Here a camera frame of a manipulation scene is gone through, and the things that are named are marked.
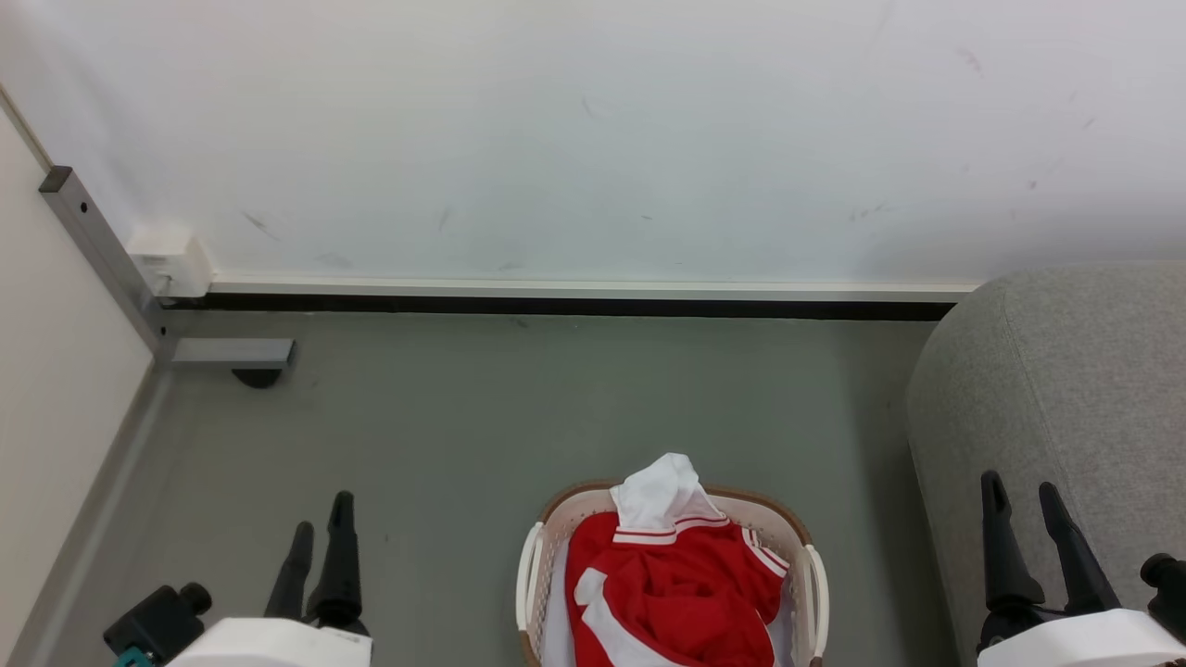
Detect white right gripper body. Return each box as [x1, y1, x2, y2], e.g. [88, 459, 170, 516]
[974, 602, 1186, 667]

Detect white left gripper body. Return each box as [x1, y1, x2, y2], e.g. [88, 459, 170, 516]
[165, 616, 374, 667]

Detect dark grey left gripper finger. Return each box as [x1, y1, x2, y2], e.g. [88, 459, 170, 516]
[263, 522, 316, 621]
[305, 491, 372, 637]

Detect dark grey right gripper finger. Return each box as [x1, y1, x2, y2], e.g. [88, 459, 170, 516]
[1037, 482, 1123, 616]
[979, 471, 1047, 614]

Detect red and white garment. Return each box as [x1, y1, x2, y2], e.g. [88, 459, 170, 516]
[563, 452, 794, 667]

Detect cream perforated laundry basket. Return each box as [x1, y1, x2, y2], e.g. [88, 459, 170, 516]
[515, 479, 831, 667]

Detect grey fabric sofa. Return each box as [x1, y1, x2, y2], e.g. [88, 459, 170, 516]
[905, 262, 1186, 667]

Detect white partition panel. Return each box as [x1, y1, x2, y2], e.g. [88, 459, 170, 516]
[0, 88, 156, 645]

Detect black baseboard strip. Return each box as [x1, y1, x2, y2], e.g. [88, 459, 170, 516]
[161, 293, 957, 323]

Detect white wall socket box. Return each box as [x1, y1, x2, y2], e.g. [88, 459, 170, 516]
[126, 227, 215, 300]

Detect white cable trunking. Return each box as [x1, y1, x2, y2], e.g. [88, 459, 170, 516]
[208, 272, 981, 305]

